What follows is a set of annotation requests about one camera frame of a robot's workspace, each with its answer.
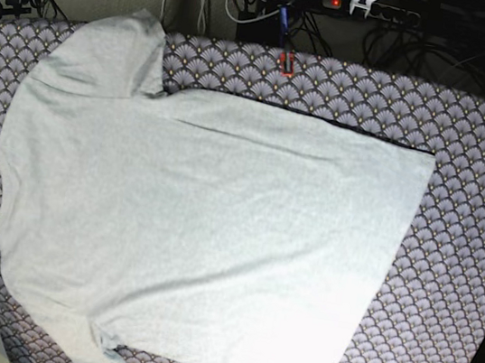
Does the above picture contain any light grey T-shirt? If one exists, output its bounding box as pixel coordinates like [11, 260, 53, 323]
[0, 12, 435, 363]

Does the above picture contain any red black clamp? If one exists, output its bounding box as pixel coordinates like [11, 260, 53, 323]
[279, 51, 295, 78]

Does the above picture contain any black box under table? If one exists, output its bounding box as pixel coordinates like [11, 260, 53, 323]
[235, 15, 281, 48]

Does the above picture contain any black power strip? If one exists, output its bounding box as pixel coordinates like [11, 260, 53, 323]
[322, 0, 422, 28]

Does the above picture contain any fan-patterned grey tablecloth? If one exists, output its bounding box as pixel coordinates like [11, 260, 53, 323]
[0, 19, 485, 363]

